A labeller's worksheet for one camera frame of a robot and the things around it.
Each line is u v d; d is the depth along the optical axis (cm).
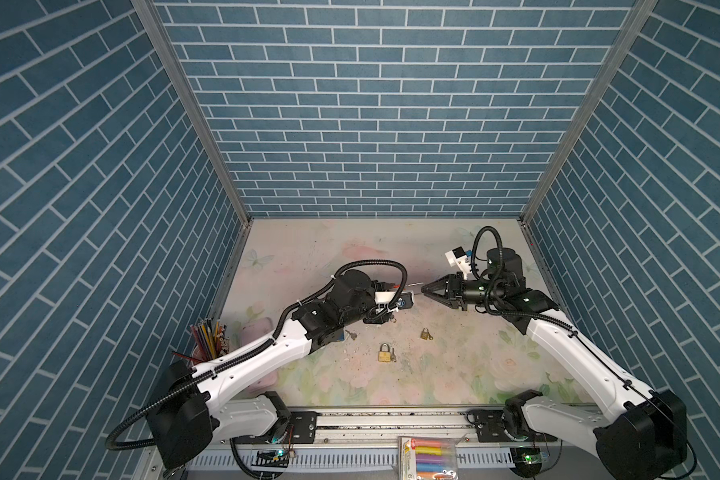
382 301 65
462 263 71
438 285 71
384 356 86
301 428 73
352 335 89
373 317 62
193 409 38
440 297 67
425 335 89
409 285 77
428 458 69
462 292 65
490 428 74
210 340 76
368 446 72
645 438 39
